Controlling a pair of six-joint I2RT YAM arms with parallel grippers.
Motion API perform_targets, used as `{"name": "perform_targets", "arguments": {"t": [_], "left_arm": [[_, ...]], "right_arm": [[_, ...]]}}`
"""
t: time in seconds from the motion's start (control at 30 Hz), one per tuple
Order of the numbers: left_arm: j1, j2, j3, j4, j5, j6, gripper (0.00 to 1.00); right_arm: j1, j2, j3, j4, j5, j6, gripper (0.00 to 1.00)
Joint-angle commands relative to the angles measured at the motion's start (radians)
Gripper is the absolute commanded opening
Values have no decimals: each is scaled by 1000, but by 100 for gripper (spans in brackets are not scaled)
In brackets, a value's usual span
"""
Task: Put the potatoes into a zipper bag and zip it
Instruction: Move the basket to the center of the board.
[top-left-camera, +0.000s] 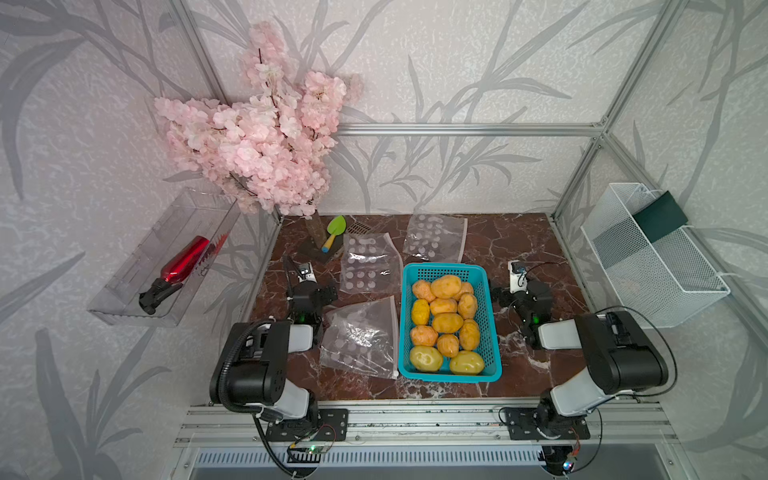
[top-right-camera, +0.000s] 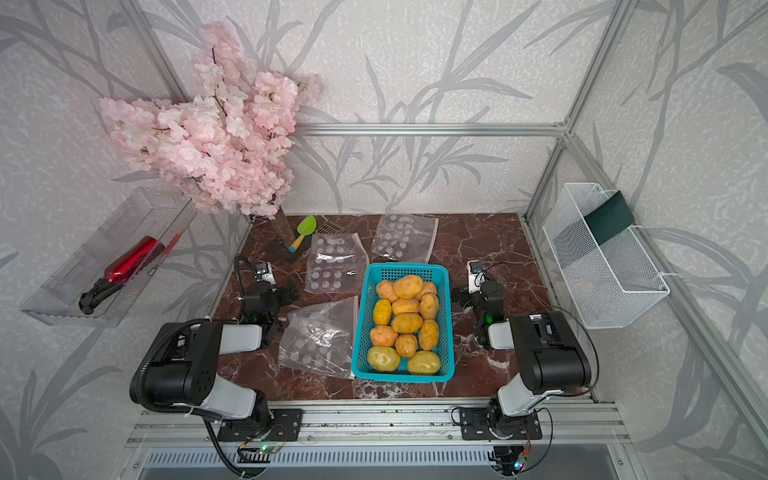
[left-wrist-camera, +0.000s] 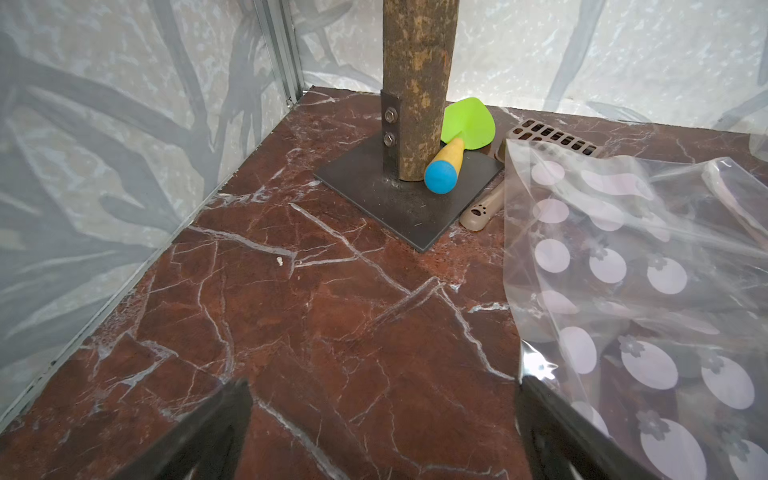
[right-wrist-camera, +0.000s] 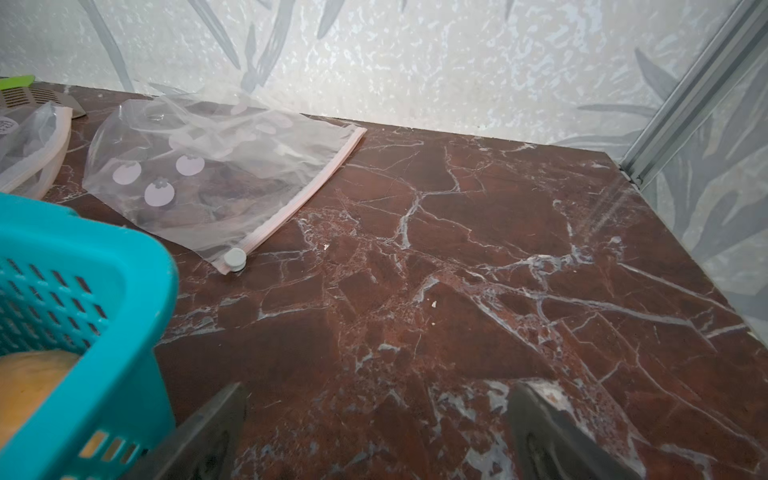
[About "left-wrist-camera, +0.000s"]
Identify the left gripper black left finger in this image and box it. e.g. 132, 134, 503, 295
113, 379, 253, 479

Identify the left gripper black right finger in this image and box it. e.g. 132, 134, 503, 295
515, 376, 654, 479

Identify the clear dotted zipper bag middle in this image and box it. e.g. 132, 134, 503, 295
503, 140, 767, 479

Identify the beige slotted spatula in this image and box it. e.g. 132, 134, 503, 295
459, 119, 603, 232

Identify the artificial pink blossom tree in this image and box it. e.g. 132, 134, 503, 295
381, 0, 459, 182

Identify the black square tree base plate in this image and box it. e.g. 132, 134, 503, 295
315, 132, 502, 252

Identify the green toy shovel yellow handle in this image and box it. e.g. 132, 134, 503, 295
424, 97, 496, 194

